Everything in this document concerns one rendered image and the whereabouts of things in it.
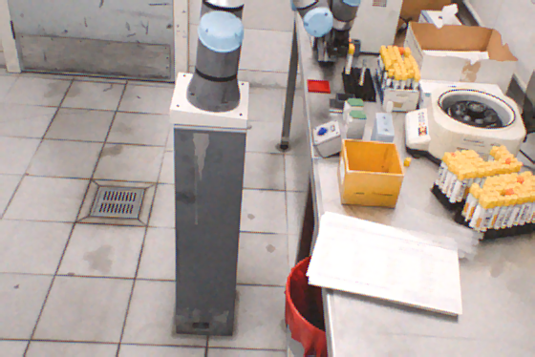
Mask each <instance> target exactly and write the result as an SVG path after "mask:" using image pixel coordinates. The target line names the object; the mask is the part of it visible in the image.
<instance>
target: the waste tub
mask: <svg viewBox="0 0 535 357"><path fill-rule="evenodd" d="M337 175H338V182H339V189H340V196H341V202H342V205H354V206H367V207H381V208H394V209H395V208H396V204H397V200H398V196H399V193H400V190H401V186H402V183H403V180H404V177H406V175H405V171H404V169H403V165H402V161H401V158H400V154H399V151H398V149H397V145H396V143H390V142H378V141H365V140H353V139H342V150H341V155H340V159H339V165H338V169H337Z"/></svg>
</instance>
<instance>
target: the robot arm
mask: <svg viewBox="0 0 535 357"><path fill-rule="evenodd" d="M244 1H245V0H202V3H201V9H200V13H199V39H198V48H197V57H196V67H195V72H194V73H193V75H192V77H191V79H190V81H189V83H188V85H187V88H186V94H185V97H186V100H187V101H188V102H189V103H190V104H191V105H192V106H193V107H195V108H197V109H199V110H204V111H208V112H213V113H223V112H228V111H233V110H235V109H236V108H238V106H239V105H240V101H241V91H240V87H239V82H238V77H237V76H238V70H239V64H240V58H241V51H242V46H243V38H244V27H243V24H242V14H243V7H244ZM361 1H362V0H290V8H291V10H292V11H298V13H299V15H300V16H301V18H302V20H303V24H304V29H305V30H306V32H307V33H308V34H309V35H311V36H314V37H320V44H321V45H322V50H323V52H324V58H325V63H326V58H328V59H331V58H333V57H335V60H336V63H338V61H339V57H343V55H344V54H345V58H346V55H347V52H348V49H349V37H350V34H349V30H350V29H351V27H352V25H353V21H354V19H355V18H357V17H358V14H357V11H358V8H359V5H360V3H361ZM346 50H347V51H346Z"/></svg>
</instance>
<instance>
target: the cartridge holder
mask: <svg viewBox="0 0 535 357"><path fill-rule="evenodd" d="M349 98H355V95H354V94H342V93H336V96H335V99H334V98H329V110H330V111H333V112H334V111H336V112H343V109H344V104H345V101H346V100H348V99H349Z"/></svg>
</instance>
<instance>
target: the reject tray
mask: <svg viewBox="0 0 535 357"><path fill-rule="evenodd" d="M307 86H308V92H316V93H328V94H329V93H330V92H331V90H330V84H329V81H328V80H315V79H307Z"/></svg>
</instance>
